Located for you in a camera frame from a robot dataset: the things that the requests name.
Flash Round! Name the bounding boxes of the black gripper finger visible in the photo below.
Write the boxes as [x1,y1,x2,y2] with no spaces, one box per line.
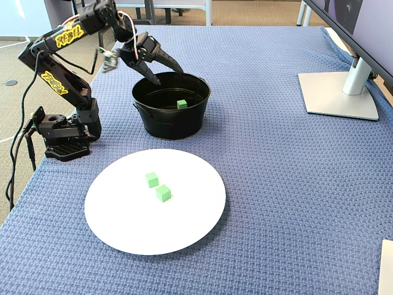
[148,37,185,75]
[120,58,161,86]

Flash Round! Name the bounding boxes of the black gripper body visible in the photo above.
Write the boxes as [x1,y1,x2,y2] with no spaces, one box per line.
[120,33,158,68]

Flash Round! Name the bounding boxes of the white round plate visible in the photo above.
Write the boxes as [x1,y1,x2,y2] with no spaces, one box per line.
[84,148,227,256]

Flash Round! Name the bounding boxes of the black metal bucket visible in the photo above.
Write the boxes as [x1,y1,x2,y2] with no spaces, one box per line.
[131,71,212,141]

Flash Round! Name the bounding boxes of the white metal table leg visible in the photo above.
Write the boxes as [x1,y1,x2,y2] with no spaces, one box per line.
[296,0,309,27]
[204,0,213,26]

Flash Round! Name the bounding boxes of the blue woven tablecloth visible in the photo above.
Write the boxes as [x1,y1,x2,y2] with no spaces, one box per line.
[0,24,393,295]

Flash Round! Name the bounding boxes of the silver monitor stand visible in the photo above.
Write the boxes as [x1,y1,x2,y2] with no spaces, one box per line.
[298,49,381,122]

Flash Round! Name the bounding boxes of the computer monitor screen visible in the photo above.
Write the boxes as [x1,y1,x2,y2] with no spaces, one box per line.
[303,0,393,96]

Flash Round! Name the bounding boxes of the white flat board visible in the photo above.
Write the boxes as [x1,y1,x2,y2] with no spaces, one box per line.
[378,239,393,295]

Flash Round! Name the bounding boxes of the red white servo wires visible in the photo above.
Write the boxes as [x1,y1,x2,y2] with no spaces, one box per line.
[116,10,139,61]

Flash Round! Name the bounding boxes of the small wrist camera board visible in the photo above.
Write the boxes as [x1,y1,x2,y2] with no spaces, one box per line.
[98,47,120,74]

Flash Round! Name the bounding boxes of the thin black camera cable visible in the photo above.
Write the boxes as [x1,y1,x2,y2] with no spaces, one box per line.
[18,45,101,133]

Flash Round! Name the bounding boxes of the thick black cable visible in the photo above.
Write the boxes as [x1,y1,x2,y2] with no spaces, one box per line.
[24,128,37,171]

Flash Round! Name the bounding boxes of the long black cable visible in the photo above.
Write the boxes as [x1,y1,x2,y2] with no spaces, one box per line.
[5,130,30,213]

